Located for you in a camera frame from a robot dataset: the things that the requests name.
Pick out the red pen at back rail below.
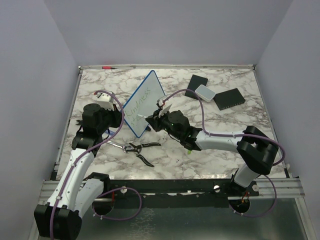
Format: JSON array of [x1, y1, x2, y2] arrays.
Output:
[[101, 66, 117, 70]]

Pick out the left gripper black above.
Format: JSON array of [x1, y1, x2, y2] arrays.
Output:
[[98, 103, 125, 134]]

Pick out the black network switch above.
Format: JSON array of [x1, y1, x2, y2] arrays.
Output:
[[214, 88, 246, 111]]

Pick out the aluminium table frame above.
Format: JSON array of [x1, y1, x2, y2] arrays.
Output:
[[27, 63, 313, 240]]

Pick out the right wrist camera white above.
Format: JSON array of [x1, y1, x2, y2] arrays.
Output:
[[156, 95, 172, 118]]

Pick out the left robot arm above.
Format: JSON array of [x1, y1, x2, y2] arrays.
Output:
[[34, 103, 123, 240]]

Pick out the blue framed whiteboard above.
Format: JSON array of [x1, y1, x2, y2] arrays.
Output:
[[123, 70, 165, 138]]

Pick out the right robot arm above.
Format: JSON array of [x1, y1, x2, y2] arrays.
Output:
[[145, 110, 279, 196]]

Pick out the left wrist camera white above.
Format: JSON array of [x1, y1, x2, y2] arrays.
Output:
[[94, 92, 115, 111]]

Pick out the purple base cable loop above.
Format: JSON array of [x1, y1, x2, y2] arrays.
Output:
[[91, 186, 143, 221]]

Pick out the white small router box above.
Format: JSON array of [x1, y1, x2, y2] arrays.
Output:
[[195, 84, 216, 103]]

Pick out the black handled pliers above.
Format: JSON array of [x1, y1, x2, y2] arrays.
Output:
[[125, 141, 162, 168]]

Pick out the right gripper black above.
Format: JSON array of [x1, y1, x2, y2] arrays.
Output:
[[146, 107, 182, 141]]

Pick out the white marker pen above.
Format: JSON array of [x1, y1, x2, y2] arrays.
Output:
[[137, 114, 148, 119]]

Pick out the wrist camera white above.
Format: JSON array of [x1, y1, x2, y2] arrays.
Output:
[[156, 95, 172, 118], [94, 92, 115, 111]]

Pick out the black flat box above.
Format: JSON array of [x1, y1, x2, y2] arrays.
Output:
[[184, 74, 208, 100]]

